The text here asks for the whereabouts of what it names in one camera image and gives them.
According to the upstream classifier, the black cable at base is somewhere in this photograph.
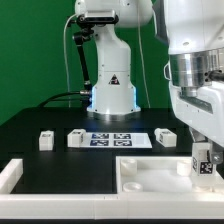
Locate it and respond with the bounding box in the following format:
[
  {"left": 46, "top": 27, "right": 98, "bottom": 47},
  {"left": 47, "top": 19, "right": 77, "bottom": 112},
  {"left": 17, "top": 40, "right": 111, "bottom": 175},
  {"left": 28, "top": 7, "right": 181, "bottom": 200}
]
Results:
[{"left": 37, "top": 89, "right": 92, "bottom": 108}]

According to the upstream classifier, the white square tabletop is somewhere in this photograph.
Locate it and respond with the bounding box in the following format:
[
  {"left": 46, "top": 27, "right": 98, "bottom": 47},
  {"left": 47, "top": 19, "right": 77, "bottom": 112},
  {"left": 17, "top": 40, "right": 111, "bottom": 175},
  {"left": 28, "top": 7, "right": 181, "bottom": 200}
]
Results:
[{"left": 116, "top": 156, "right": 224, "bottom": 194}]

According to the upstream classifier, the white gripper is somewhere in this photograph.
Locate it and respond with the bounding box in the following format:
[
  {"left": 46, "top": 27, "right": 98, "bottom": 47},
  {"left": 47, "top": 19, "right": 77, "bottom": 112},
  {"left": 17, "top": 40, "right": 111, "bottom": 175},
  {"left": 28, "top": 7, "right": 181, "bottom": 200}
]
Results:
[{"left": 169, "top": 82, "right": 224, "bottom": 165}]

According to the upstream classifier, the white cable left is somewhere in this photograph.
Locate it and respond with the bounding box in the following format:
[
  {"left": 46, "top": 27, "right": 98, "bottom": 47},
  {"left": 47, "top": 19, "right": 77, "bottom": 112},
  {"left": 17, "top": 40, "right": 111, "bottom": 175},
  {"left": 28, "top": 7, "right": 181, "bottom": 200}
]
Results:
[{"left": 62, "top": 13, "right": 78, "bottom": 108}]

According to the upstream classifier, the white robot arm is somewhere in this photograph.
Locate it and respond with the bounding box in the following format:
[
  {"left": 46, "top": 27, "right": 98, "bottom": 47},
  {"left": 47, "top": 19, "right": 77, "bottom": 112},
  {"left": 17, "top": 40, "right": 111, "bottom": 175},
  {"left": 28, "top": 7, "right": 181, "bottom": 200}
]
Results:
[{"left": 75, "top": 0, "right": 224, "bottom": 164}]

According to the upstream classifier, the white U-shaped obstacle fence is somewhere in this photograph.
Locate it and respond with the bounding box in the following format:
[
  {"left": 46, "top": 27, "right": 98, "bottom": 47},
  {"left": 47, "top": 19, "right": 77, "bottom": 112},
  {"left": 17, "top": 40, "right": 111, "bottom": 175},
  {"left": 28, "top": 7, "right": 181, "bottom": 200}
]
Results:
[{"left": 0, "top": 159, "right": 224, "bottom": 219}]

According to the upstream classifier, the white cable right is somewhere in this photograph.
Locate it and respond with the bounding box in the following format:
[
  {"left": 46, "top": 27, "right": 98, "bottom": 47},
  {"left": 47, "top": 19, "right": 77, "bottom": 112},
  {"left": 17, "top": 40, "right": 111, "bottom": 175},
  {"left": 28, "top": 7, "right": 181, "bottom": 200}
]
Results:
[{"left": 136, "top": 6, "right": 152, "bottom": 109}]

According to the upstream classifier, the white cable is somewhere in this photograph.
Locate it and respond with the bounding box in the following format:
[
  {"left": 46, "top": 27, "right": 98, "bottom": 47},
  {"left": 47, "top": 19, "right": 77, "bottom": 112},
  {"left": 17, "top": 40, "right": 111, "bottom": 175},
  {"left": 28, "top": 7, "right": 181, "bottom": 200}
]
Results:
[
  {"left": 136, "top": 6, "right": 152, "bottom": 109},
  {"left": 62, "top": 13, "right": 78, "bottom": 108}
]

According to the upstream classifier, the white sheet with AprilTags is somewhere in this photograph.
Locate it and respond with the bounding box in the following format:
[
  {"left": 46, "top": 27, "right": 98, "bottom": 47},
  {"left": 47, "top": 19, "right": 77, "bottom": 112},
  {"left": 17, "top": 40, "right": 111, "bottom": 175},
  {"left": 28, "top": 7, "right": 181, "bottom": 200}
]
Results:
[{"left": 81, "top": 132, "right": 152, "bottom": 149}]

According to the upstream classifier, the grey camera on mount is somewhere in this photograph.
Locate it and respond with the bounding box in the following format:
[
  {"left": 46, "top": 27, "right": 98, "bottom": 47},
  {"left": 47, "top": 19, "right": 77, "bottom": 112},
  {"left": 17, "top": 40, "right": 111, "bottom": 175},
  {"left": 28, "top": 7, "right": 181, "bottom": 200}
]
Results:
[{"left": 78, "top": 10, "right": 119, "bottom": 24}]

